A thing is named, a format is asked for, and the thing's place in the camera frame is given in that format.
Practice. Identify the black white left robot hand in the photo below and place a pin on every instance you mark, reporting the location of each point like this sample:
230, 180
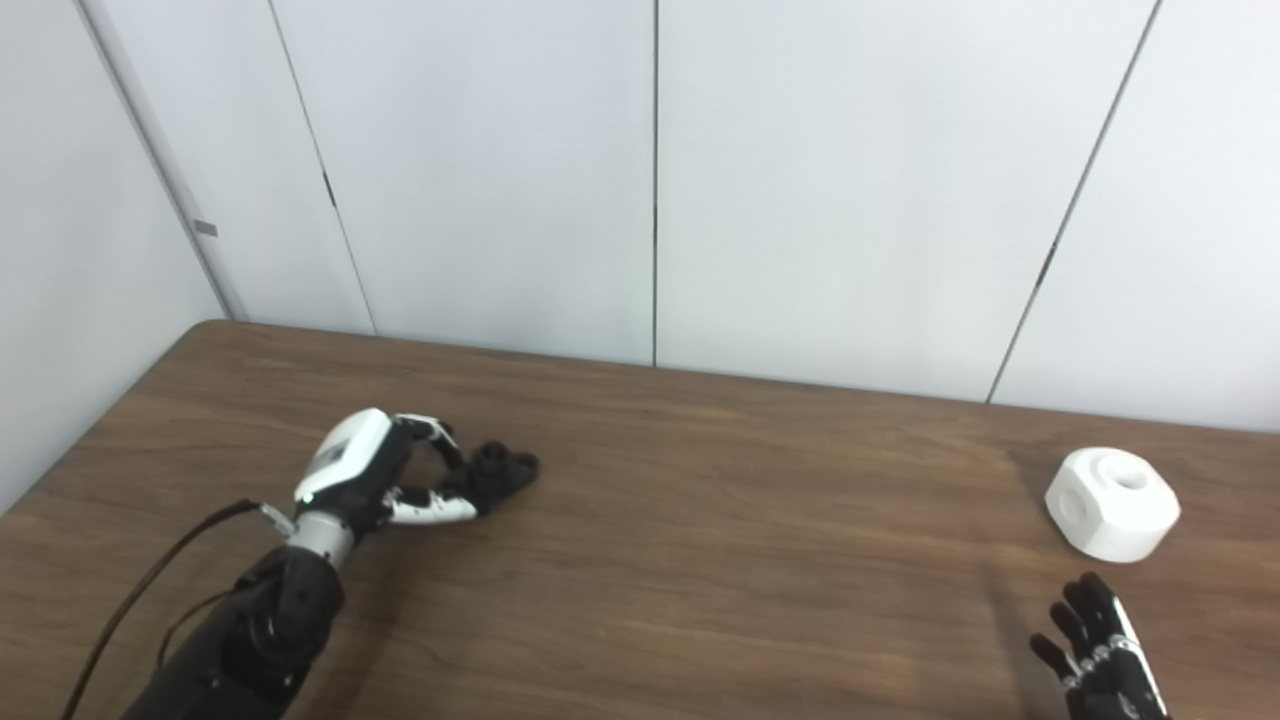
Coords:
345, 455

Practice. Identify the black flanged holder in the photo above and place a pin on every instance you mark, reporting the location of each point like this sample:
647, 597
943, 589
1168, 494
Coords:
505, 470

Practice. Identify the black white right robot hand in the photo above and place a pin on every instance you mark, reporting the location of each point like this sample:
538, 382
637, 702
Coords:
1110, 680

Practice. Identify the round white plastic piece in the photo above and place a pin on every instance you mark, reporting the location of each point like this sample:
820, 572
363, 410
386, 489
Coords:
1110, 510

